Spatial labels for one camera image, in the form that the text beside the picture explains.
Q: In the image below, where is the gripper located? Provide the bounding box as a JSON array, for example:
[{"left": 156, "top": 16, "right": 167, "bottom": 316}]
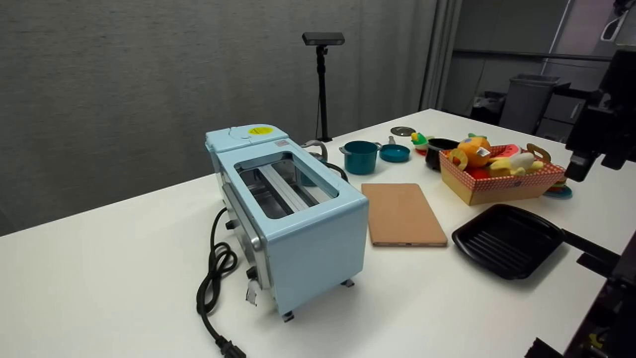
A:
[{"left": 564, "top": 48, "right": 636, "bottom": 182}]

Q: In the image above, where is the teal toy plate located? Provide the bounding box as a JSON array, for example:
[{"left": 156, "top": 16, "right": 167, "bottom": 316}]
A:
[{"left": 544, "top": 179, "right": 573, "bottom": 200}]

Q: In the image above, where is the brown pretzel toy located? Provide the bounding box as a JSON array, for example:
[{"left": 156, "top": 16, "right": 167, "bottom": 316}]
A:
[{"left": 526, "top": 143, "right": 553, "bottom": 164}]

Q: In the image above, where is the banana plush toy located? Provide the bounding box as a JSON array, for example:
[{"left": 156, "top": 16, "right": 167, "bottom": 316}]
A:
[{"left": 486, "top": 152, "right": 545, "bottom": 178}]

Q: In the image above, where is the watermelon slice plush toy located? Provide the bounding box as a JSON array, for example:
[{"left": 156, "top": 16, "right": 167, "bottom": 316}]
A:
[{"left": 489, "top": 144, "right": 522, "bottom": 161}]

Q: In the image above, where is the red checkered cardboard box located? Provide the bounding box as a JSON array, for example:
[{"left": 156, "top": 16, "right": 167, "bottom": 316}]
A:
[{"left": 439, "top": 144, "right": 567, "bottom": 206}]

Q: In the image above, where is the orange fruit plush toy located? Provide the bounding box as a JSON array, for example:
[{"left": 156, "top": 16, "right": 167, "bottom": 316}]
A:
[{"left": 456, "top": 133, "right": 493, "bottom": 169}]

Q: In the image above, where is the black toy pot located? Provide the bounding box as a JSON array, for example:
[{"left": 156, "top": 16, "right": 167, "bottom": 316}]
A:
[{"left": 424, "top": 138, "right": 461, "bottom": 172}]

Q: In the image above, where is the green and yellow plush toy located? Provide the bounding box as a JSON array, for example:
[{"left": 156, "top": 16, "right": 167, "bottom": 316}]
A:
[{"left": 410, "top": 132, "right": 434, "bottom": 156}]

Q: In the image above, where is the teal pot lid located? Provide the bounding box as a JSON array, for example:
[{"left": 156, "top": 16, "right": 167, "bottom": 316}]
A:
[{"left": 379, "top": 136, "right": 412, "bottom": 164}]

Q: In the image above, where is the teal toy pot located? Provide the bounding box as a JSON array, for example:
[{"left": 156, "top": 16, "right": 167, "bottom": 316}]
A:
[{"left": 339, "top": 140, "right": 383, "bottom": 176}]

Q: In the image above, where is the grey drawer cabinet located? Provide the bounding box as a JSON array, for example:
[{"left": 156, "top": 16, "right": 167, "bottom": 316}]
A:
[{"left": 536, "top": 84, "right": 588, "bottom": 143}]

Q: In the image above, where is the grey trash bin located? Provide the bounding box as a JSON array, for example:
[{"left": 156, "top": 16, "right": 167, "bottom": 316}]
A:
[{"left": 499, "top": 74, "right": 561, "bottom": 135}]

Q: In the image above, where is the black grill pan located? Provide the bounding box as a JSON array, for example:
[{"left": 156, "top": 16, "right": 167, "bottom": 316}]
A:
[{"left": 451, "top": 203, "right": 622, "bottom": 280}]

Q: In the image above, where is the grey curtain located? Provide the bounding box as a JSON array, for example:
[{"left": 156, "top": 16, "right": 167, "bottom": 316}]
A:
[{"left": 419, "top": 0, "right": 464, "bottom": 113}]

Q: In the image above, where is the cork cutting board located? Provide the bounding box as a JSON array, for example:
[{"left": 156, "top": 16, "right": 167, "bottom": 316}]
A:
[{"left": 361, "top": 182, "right": 449, "bottom": 248}]

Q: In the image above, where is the light blue toaster oven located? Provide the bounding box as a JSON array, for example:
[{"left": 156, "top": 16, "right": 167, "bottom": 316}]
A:
[{"left": 205, "top": 124, "right": 370, "bottom": 323}]

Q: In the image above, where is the tan ring toy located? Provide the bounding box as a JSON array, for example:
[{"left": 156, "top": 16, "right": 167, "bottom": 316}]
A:
[{"left": 448, "top": 148, "right": 469, "bottom": 171}]

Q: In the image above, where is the toy kettle with grey handle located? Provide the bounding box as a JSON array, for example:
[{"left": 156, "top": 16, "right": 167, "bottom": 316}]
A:
[{"left": 300, "top": 140, "right": 348, "bottom": 182}]

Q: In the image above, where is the camera on mount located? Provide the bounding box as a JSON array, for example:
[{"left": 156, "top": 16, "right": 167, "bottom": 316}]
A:
[{"left": 302, "top": 32, "right": 346, "bottom": 143}]

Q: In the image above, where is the black power cable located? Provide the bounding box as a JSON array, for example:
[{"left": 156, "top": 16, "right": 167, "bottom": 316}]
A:
[{"left": 196, "top": 207, "right": 247, "bottom": 358}]

